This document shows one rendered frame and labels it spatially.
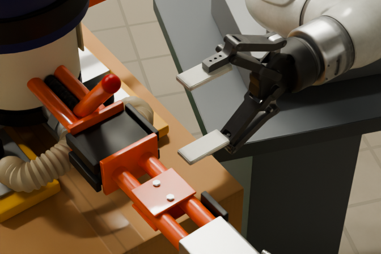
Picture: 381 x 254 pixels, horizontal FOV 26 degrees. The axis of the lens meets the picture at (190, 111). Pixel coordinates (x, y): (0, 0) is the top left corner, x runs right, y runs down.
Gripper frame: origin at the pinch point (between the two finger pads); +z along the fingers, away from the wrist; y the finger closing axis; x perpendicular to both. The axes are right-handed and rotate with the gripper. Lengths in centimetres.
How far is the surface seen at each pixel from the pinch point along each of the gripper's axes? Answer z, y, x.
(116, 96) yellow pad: -0.4, 10.3, 19.5
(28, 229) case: 22.4, 13.2, 7.1
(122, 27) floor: -77, 107, 143
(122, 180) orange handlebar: 13.6, -0.8, -4.3
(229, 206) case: -3.3, 15.5, -4.9
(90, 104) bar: 11.9, -6.0, 4.6
